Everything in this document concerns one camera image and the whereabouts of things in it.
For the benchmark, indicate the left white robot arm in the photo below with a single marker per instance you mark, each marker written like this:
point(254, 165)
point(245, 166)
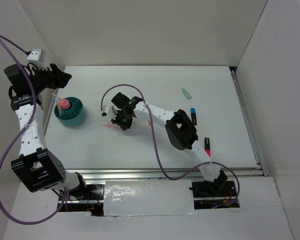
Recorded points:
point(37, 167)

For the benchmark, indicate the aluminium front rail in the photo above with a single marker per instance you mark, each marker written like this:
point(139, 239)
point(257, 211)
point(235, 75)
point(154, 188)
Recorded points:
point(95, 175)

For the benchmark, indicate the blue capped black highlighter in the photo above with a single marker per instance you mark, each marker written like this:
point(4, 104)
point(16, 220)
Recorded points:
point(193, 116)

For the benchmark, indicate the pink capped black highlighter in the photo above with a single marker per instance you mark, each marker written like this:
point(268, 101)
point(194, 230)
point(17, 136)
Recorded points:
point(207, 146)

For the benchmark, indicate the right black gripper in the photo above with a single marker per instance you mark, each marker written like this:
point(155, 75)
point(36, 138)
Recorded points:
point(124, 125)

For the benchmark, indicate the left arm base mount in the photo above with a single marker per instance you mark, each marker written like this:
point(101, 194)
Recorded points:
point(90, 193)

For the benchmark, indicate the white front panel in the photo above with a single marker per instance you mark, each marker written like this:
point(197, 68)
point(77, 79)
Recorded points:
point(148, 198)

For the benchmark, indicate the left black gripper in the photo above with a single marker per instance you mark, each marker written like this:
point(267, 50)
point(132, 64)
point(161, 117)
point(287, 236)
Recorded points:
point(61, 78)

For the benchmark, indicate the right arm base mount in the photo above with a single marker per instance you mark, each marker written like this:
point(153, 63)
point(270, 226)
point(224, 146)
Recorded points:
point(219, 194)

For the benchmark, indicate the green highlighter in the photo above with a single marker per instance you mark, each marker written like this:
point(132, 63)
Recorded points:
point(186, 94)

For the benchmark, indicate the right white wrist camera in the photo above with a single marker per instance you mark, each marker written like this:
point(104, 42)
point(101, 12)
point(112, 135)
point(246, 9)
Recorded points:
point(108, 111)

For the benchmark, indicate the light blue highlighter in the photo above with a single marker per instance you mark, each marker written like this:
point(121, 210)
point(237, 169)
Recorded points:
point(59, 108)

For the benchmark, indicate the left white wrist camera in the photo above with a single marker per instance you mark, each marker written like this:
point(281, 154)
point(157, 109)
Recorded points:
point(37, 57)

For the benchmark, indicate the teal round organizer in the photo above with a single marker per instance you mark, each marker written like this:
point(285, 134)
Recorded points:
point(74, 116)

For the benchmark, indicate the pink capped bottle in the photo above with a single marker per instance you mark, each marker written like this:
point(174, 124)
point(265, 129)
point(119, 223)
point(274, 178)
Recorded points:
point(64, 104)

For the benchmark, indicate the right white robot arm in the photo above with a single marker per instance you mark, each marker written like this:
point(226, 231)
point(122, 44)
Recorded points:
point(181, 132)

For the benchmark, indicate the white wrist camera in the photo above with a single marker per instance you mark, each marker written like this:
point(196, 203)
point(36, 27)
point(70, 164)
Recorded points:
point(37, 57)
point(108, 111)

